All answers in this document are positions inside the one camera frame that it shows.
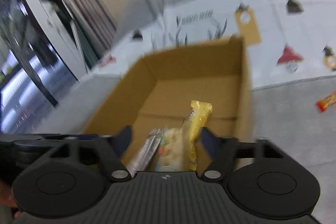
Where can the yellow snack packet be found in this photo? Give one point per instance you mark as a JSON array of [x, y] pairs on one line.
[[199, 115]]

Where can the silver snack packet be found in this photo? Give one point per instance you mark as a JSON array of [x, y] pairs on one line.
[[145, 155]]

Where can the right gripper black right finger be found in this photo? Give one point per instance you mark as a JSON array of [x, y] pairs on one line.
[[222, 152]]

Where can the pale popcorn snack bag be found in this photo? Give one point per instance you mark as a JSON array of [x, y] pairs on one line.
[[172, 150]]

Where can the cardboard box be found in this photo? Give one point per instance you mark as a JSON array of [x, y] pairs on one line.
[[156, 92]]

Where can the grey curtain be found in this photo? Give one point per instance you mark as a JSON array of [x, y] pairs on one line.
[[78, 3]]

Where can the red gold candy bar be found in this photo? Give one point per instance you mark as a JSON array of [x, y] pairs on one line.
[[326, 102]]

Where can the white window frame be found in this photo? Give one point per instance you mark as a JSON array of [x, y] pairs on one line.
[[58, 36]]

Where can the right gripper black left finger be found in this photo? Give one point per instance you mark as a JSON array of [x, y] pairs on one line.
[[110, 150]]

